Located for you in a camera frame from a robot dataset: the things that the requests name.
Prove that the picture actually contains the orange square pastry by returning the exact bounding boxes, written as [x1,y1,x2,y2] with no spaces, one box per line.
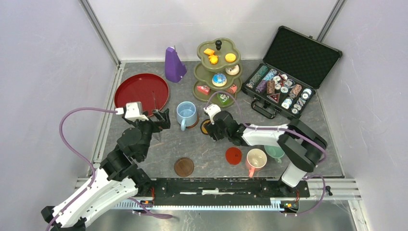
[203,48,215,56]

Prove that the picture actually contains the green cake slice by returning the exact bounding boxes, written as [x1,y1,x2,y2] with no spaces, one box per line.
[217,93,230,105]

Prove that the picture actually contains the dark wooden round coaster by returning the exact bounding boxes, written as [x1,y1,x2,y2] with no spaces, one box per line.
[174,157,194,177]

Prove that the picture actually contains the orange round cookie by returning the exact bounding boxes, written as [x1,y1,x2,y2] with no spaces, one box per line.
[225,53,237,63]

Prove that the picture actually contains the teal mug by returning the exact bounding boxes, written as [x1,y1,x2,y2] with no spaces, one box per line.
[264,145,285,164]

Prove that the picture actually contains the chocolate cream donut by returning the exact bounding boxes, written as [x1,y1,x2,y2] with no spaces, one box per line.
[225,65,240,76]

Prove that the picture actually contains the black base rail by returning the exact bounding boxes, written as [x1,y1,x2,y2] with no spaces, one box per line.
[130,177,310,208]

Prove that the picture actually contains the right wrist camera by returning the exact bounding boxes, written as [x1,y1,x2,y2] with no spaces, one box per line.
[204,104,221,124]

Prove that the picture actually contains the small orange pastry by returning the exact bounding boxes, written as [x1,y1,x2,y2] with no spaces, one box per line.
[208,54,218,64]

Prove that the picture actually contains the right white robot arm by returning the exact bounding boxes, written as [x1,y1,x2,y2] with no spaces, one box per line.
[204,104,327,196]

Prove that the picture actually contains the purple cable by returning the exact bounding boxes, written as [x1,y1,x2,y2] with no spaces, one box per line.
[44,107,174,231]
[205,90,328,218]

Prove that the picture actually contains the light wooden round coaster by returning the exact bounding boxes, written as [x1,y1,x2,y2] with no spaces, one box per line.
[186,115,200,129]

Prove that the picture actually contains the pink roll cake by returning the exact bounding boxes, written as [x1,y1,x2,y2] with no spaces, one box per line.
[226,84,238,95]

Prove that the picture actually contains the pink cake slice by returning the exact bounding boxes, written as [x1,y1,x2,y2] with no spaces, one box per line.
[196,85,211,95]

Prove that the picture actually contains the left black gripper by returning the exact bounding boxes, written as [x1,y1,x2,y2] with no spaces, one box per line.
[123,107,171,159]

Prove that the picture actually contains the purple metronome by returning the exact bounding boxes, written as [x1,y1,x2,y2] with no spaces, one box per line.
[165,47,187,83]

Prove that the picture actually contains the red round coaster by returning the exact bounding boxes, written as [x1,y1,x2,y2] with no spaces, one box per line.
[225,147,242,165]

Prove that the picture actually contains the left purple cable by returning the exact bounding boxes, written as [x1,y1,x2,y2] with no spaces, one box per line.
[44,107,174,231]

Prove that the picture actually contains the red triangle all-in button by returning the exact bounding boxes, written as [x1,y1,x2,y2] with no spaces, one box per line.
[267,93,280,103]

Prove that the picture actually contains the black yellow round coaster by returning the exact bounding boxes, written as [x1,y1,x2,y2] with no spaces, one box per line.
[200,119,211,135]

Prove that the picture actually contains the black poker chip case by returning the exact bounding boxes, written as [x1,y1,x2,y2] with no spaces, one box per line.
[242,26,343,119]

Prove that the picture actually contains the pink cream mug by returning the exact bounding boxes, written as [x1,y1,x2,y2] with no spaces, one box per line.
[245,148,267,177]

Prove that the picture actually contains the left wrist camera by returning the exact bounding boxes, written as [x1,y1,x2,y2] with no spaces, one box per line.
[115,102,149,122]

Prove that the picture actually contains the red round tray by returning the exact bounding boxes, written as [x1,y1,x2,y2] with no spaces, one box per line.
[114,73,170,116]

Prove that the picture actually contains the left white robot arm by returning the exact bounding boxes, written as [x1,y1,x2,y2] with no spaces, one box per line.
[41,103,171,231]

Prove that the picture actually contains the green three-tier serving stand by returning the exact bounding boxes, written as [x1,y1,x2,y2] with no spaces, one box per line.
[192,38,242,108]

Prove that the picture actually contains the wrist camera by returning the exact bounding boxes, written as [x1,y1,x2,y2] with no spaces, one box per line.
[115,102,149,122]
[204,104,221,124]

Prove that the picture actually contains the blue frosted donut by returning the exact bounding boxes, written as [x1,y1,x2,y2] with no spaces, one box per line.
[212,73,227,87]

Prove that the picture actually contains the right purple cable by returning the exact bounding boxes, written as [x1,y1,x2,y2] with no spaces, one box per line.
[205,90,328,218]

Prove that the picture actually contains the blue mug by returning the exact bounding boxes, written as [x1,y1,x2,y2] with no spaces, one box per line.
[176,101,197,131]

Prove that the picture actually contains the metal tongs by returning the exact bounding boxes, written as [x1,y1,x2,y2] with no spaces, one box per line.
[152,90,163,142]

